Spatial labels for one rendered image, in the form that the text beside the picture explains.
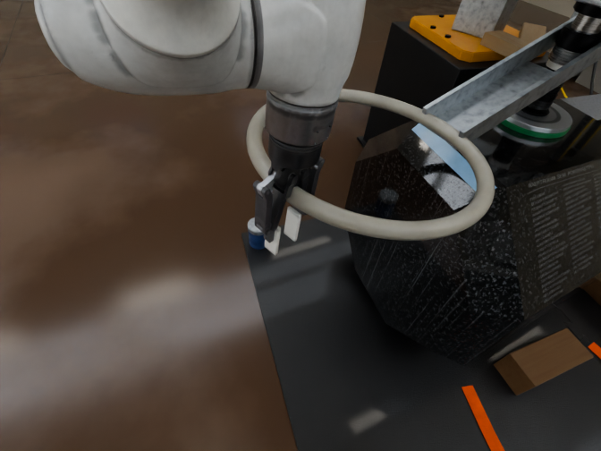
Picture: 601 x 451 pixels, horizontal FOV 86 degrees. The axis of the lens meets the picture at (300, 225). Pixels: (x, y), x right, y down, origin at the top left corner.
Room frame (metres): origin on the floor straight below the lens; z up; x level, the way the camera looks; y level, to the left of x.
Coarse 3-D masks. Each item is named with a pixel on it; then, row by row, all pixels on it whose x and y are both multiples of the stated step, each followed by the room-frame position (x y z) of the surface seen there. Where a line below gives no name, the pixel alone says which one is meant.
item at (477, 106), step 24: (528, 48) 0.91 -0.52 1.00; (600, 48) 0.88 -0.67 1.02; (480, 72) 0.83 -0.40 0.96; (504, 72) 0.88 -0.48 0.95; (528, 72) 0.88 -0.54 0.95; (552, 72) 0.80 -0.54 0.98; (576, 72) 0.85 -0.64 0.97; (456, 96) 0.78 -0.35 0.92; (480, 96) 0.81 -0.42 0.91; (504, 96) 0.80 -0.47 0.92; (528, 96) 0.74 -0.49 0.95; (456, 120) 0.73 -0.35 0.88; (480, 120) 0.67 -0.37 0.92
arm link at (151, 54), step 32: (64, 0) 0.26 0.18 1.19; (96, 0) 0.26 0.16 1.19; (128, 0) 0.25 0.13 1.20; (160, 0) 0.24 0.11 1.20; (192, 0) 0.25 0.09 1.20; (224, 0) 0.28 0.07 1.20; (64, 32) 0.25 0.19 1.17; (96, 32) 0.26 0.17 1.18; (128, 32) 0.24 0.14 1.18; (160, 32) 0.25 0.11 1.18; (192, 32) 0.26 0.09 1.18; (224, 32) 0.27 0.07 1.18; (64, 64) 0.26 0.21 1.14; (96, 64) 0.25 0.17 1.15; (128, 64) 0.25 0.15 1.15; (160, 64) 0.25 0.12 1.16; (192, 64) 0.26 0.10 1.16; (224, 64) 0.29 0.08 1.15
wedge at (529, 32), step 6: (528, 24) 1.81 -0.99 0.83; (534, 24) 1.81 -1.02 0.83; (522, 30) 1.76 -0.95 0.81; (528, 30) 1.76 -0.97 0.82; (534, 30) 1.76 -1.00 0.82; (540, 30) 1.76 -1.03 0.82; (522, 36) 1.71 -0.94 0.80; (528, 36) 1.71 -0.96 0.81; (534, 36) 1.71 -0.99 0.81; (540, 36) 1.71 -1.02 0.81
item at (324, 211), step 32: (352, 96) 0.77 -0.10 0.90; (384, 96) 0.78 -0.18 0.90; (256, 128) 0.53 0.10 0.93; (448, 128) 0.67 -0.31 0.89; (256, 160) 0.44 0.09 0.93; (480, 160) 0.55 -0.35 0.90; (480, 192) 0.44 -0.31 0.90; (352, 224) 0.32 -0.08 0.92; (384, 224) 0.32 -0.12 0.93; (416, 224) 0.33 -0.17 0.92; (448, 224) 0.35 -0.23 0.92
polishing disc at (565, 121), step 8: (552, 104) 0.98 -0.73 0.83; (520, 112) 0.91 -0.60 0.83; (552, 112) 0.93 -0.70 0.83; (560, 112) 0.93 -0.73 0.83; (512, 120) 0.87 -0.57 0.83; (520, 120) 0.86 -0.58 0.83; (528, 120) 0.87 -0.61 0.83; (536, 120) 0.87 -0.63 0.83; (544, 120) 0.88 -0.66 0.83; (552, 120) 0.88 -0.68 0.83; (560, 120) 0.89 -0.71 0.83; (568, 120) 0.89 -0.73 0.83; (528, 128) 0.84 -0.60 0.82; (536, 128) 0.83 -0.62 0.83; (544, 128) 0.83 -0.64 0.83; (552, 128) 0.83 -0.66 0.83; (560, 128) 0.84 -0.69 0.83; (568, 128) 0.86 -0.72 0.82
